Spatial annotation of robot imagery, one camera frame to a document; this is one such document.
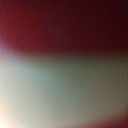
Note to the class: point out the red yellow cereal bar box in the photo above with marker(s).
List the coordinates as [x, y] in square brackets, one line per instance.
[66, 23]

